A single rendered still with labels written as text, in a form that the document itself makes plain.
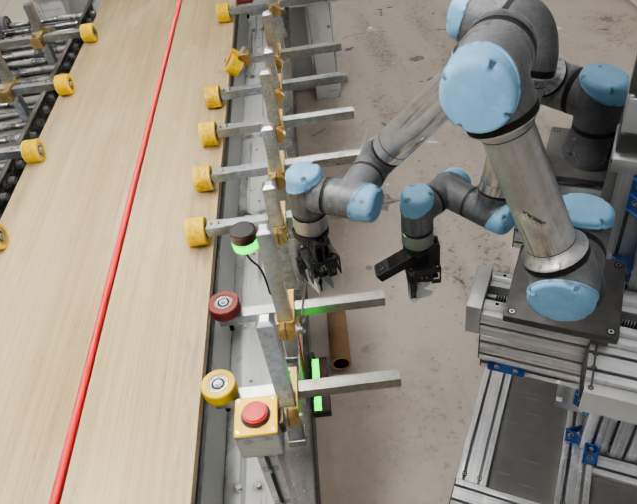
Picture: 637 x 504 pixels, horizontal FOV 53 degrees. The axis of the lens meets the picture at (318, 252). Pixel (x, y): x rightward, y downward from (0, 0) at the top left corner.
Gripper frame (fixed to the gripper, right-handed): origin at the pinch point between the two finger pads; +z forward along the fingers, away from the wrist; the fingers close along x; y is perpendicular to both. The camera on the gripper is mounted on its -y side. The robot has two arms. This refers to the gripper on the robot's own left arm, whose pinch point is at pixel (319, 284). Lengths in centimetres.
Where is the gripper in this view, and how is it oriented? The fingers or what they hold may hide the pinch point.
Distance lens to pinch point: 151.6
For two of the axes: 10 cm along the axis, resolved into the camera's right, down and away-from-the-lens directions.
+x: 9.1, -3.6, 2.1
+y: 3.9, 6.0, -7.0
